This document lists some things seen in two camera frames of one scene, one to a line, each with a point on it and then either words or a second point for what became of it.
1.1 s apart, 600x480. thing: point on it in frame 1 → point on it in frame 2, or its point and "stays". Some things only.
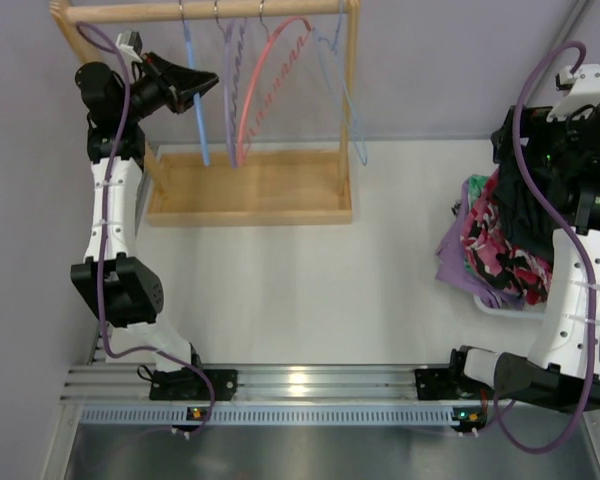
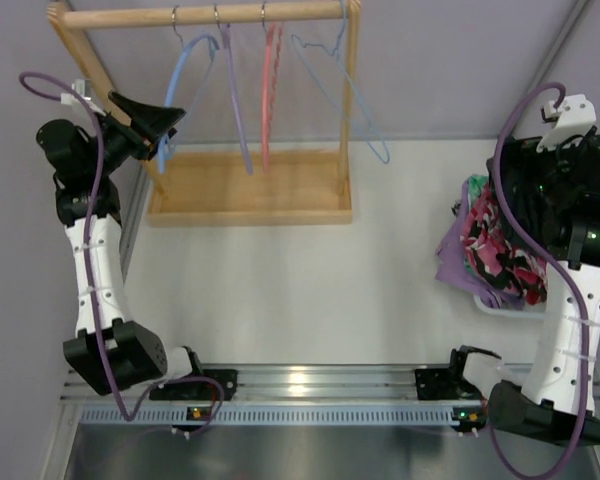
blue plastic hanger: (203, 134) → (213, 47)
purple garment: (451, 266) stays
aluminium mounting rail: (255, 383) stays
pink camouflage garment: (525, 275) stays
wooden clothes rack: (238, 186) stays
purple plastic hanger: (231, 85) → (226, 30)
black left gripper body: (168, 86) → (131, 135)
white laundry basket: (541, 309) stays
